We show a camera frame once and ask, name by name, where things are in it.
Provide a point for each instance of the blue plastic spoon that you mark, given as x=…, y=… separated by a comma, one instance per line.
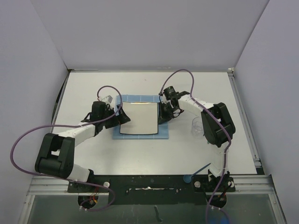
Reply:
x=188, y=178

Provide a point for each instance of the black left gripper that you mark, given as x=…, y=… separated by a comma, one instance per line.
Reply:
x=123, y=119

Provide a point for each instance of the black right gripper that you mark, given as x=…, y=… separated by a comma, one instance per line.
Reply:
x=164, y=117

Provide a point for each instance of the aluminium table frame rail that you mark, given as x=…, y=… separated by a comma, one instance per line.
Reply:
x=259, y=183

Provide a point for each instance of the clear drinking glass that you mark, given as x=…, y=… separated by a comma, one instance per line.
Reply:
x=197, y=127

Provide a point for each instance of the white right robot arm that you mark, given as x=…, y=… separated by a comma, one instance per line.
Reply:
x=217, y=124

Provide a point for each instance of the blue grid placemat cloth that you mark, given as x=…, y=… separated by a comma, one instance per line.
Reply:
x=163, y=131

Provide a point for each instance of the square white plate dark rim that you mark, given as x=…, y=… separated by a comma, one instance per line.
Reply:
x=143, y=116

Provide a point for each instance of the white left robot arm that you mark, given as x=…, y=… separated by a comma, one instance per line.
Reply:
x=56, y=154

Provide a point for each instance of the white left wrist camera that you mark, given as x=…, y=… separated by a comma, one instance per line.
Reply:
x=107, y=99

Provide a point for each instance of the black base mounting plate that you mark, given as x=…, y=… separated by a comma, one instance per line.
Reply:
x=159, y=189

